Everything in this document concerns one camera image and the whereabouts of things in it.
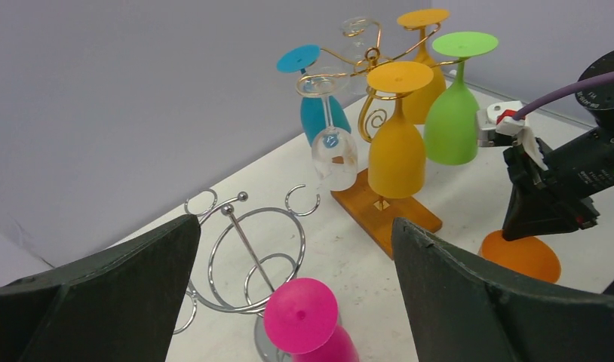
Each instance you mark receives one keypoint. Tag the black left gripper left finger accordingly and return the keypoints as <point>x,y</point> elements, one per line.
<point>120,304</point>

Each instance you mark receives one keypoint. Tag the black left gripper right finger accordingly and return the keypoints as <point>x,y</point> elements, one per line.
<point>462,307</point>

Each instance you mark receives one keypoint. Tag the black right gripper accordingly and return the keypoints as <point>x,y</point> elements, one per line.
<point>558,200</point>

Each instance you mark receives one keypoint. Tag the orange plastic wine glass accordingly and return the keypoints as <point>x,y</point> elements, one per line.
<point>528,256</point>

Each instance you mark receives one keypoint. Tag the gold wire glass rack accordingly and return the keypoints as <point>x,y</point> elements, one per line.
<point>372,212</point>

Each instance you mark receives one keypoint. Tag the green plastic wine glass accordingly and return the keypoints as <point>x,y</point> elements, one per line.
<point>450,132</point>

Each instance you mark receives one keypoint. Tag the silver wire glass rack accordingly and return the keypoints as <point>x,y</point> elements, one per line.
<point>265,348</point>

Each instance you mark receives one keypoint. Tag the pink plastic wine glass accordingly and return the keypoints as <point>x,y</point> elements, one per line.
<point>302,319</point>

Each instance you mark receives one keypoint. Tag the clear small wine glass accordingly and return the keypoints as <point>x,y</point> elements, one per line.
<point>334,152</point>

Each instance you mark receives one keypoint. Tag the blue plastic wine glass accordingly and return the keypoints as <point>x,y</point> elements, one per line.
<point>312,115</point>

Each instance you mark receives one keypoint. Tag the clear patterned wine glass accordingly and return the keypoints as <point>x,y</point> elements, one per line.
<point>356,30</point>

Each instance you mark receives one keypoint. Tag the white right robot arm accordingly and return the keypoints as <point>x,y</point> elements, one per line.
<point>594,90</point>

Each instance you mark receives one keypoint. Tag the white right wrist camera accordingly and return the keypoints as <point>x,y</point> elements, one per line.
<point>496,127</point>

